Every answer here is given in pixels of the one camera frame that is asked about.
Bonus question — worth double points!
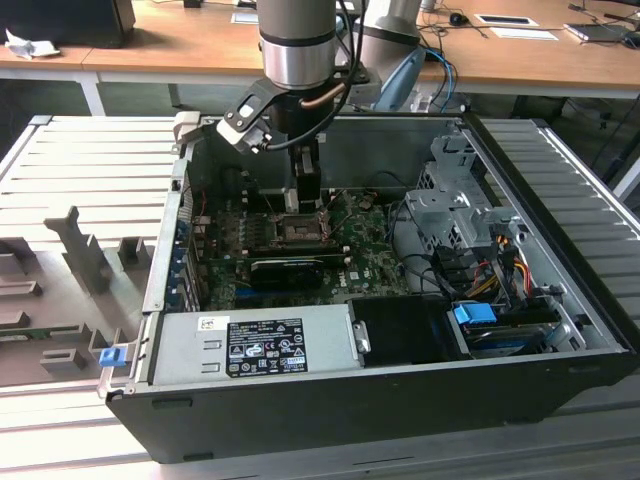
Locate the grey parts rack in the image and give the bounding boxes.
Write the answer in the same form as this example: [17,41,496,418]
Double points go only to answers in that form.
[0,204,157,386]

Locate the blue disk carrier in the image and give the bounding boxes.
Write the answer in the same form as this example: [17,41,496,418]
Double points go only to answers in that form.
[452,302,497,332]

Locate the grey power supply unit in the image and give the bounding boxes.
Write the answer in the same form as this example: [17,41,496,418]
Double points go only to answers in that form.
[148,305,362,387]

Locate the CPU socket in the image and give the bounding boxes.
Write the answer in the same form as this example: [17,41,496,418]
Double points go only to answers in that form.
[269,210,334,247]

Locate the wooden desk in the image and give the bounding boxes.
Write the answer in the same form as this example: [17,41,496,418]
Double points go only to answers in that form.
[0,0,640,119]

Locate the black open PC case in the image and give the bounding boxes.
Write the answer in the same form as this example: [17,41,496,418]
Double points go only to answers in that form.
[97,112,639,464]

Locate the black box on desk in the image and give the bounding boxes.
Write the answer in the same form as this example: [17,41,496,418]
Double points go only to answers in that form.
[0,0,137,50]

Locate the black power connector bundle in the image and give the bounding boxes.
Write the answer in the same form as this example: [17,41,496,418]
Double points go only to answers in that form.
[432,244,474,295]

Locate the green motherboard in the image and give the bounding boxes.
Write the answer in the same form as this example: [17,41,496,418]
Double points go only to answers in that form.
[192,187,416,311]

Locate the black graphics card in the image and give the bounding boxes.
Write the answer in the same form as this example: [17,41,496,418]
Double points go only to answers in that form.
[248,257,325,290]

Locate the dark notebook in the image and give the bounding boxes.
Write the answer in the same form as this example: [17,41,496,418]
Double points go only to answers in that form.
[563,21,632,45]

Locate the yellow red power wires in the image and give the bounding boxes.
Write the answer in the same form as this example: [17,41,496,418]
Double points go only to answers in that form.
[469,232,534,301]

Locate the black plastic fan shroud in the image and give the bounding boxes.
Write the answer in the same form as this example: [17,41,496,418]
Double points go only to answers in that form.
[346,294,472,370]

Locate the white wrist camera on bracket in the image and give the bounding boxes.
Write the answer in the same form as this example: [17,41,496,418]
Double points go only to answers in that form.
[215,81,282,154]

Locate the white framed desk grommet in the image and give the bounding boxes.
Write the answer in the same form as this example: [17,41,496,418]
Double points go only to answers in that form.
[473,13,541,28]

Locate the metal socket cover frame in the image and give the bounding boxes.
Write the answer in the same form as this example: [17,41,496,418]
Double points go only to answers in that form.
[319,191,354,242]

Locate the green RAM stick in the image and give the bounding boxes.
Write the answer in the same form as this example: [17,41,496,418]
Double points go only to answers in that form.
[0,323,84,342]

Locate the blue plastic case latch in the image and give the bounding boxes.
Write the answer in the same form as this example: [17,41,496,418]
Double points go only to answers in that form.
[99,347,127,370]

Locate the white paper sheet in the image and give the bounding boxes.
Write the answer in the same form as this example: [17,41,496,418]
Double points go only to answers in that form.
[489,26,560,42]

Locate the crumpled white paper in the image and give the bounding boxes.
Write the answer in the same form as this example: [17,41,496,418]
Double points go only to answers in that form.
[3,27,62,62]

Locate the blue cable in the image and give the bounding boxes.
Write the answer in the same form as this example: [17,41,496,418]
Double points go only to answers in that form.
[424,46,462,112]

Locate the silver metal drive cage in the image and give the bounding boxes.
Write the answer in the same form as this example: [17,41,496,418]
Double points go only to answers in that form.
[403,133,524,261]

